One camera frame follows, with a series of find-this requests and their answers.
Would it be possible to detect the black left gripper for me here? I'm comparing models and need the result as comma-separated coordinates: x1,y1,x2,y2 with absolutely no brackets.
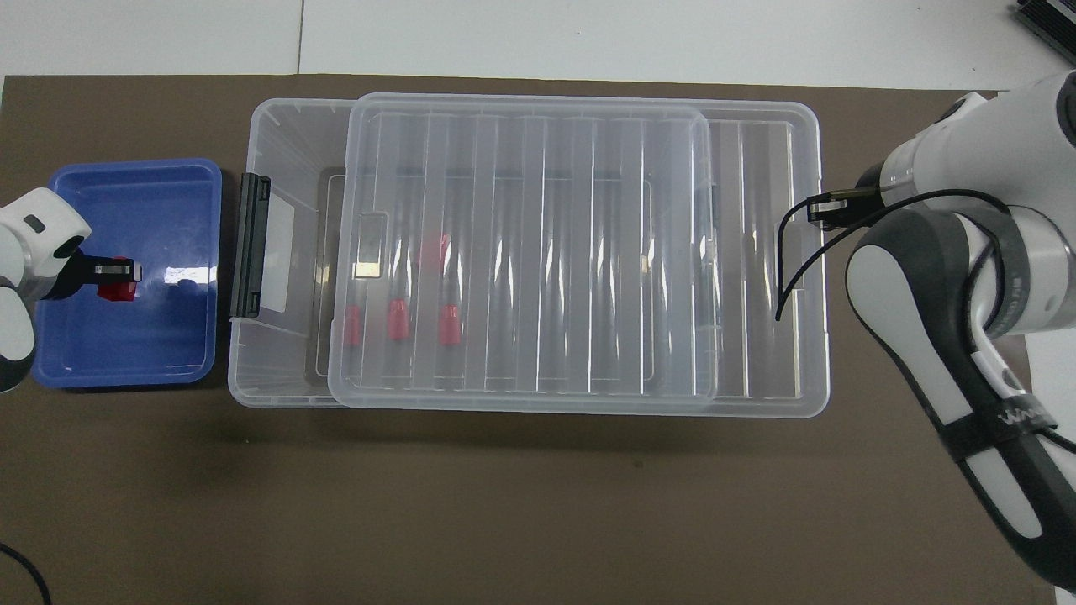
52,250,143,301

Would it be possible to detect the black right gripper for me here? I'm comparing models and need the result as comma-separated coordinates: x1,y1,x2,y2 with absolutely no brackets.
809,164,885,230

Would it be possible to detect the clear ribbed plastic lid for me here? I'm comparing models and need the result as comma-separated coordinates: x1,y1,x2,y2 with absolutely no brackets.
328,92,831,418

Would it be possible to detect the blue plastic tray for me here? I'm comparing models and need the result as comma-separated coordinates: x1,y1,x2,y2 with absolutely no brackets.
31,158,224,390

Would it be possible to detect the black box latch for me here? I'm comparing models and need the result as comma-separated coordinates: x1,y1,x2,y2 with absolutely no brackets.
229,172,272,320

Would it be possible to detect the clear plastic storage box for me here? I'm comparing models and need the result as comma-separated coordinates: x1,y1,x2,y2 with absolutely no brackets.
227,98,722,410

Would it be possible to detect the black ribbed device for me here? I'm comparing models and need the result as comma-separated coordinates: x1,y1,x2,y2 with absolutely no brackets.
1013,0,1076,43

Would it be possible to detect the brown table mat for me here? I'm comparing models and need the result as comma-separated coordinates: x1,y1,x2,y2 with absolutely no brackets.
0,74,1056,605

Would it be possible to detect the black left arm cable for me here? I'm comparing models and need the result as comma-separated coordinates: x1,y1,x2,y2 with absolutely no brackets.
0,543,53,605

